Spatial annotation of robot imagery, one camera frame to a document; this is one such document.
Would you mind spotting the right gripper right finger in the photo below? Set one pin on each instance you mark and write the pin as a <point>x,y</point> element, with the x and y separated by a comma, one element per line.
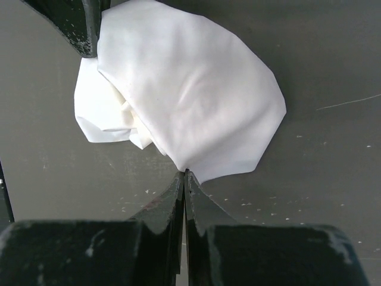
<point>222,251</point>

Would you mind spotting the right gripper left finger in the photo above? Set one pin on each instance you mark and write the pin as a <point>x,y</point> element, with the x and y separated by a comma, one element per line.
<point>142,250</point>

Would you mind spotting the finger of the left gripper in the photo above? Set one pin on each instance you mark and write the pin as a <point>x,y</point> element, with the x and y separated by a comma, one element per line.
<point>78,21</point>

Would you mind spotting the white underwear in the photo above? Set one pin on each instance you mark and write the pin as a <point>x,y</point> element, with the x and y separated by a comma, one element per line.
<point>179,81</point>

